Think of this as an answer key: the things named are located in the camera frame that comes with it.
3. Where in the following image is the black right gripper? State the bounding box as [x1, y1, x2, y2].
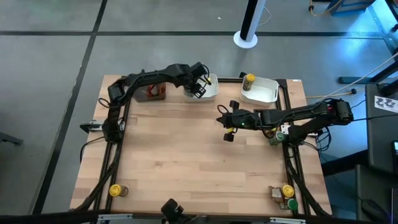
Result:
[216, 100, 254, 142]

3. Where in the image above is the white plastic bin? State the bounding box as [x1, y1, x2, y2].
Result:
[239, 75, 280, 108]
[182, 73, 220, 103]

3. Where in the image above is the dark grey plastic bin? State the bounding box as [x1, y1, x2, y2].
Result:
[129, 73, 167, 103]

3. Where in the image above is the black white pole round base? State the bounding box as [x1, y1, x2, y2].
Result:
[233, 0, 268, 50]

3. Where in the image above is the black bulky object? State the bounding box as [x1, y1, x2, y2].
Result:
[160, 198, 185, 224]

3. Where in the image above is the black power box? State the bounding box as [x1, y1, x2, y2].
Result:
[79, 119, 105, 134]

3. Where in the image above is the black stand base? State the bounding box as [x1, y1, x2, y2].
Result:
[338, 60, 398, 85]

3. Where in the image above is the black side table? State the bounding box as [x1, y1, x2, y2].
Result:
[364, 83, 398, 175]

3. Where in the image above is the white printed sticker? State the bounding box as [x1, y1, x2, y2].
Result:
[374, 95, 398, 114]

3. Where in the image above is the black equipment case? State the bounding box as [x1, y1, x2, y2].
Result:
[356, 164, 398, 223]

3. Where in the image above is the blue metal cart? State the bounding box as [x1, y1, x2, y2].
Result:
[328, 0, 377, 17]

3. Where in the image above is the dark grey stand foot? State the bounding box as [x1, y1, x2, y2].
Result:
[0, 131, 24, 146]

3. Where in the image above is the black foreground beam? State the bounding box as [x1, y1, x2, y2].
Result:
[0, 208, 398, 224]

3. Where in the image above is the black metal table frame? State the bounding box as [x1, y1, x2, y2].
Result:
[92, 74, 331, 218]

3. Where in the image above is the black cable bundle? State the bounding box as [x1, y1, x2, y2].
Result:
[73, 141, 124, 213]
[284, 146, 331, 218]

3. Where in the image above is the silver metal bracket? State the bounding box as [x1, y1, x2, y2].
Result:
[96, 213, 134, 223]
[269, 217, 307, 224]

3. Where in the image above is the yellow floor cable black plug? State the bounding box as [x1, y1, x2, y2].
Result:
[306, 88, 358, 100]

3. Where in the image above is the silver aluminium frame leg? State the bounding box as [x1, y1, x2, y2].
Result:
[368, 0, 398, 55]

